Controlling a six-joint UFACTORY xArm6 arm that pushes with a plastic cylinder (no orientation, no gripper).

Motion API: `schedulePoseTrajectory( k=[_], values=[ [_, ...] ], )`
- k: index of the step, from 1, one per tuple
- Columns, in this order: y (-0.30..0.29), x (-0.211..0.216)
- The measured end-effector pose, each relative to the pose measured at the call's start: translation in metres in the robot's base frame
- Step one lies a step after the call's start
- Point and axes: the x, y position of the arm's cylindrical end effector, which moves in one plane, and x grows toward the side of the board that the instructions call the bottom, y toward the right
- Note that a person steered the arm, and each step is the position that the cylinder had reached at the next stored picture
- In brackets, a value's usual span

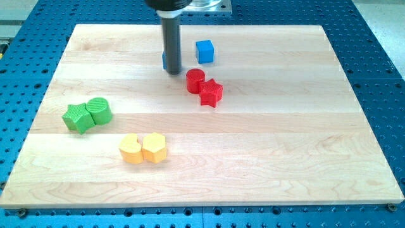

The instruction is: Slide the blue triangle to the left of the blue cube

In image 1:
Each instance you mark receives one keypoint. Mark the green star block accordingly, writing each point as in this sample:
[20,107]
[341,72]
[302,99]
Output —
[78,118]

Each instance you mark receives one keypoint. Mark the green cylinder block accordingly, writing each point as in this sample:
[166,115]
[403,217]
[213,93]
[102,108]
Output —
[99,110]

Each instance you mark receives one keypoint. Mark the clear acrylic robot base plate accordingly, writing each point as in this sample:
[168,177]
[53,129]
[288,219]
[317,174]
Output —
[209,7]

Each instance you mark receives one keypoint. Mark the light wooden board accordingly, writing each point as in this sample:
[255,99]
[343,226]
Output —
[288,130]

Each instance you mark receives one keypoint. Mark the blue cube block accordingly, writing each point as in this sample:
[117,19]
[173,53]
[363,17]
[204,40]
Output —
[205,51]

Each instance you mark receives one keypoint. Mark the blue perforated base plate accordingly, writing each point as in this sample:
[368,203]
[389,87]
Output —
[32,57]

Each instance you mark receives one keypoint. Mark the red star block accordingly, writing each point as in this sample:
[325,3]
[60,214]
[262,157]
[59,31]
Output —
[210,93]

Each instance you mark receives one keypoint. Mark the yellow hexagon block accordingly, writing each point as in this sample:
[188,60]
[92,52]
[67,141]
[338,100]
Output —
[154,147]

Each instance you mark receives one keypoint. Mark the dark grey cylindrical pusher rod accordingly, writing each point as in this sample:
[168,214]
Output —
[171,42]

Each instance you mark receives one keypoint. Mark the red cylinder block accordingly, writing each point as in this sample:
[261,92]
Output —
[193,78]

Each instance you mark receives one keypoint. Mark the yellow heart block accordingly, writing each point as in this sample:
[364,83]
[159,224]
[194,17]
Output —
[131,149]

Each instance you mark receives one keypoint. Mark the blue triangle block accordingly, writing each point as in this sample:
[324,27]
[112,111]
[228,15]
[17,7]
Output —
[164,60]

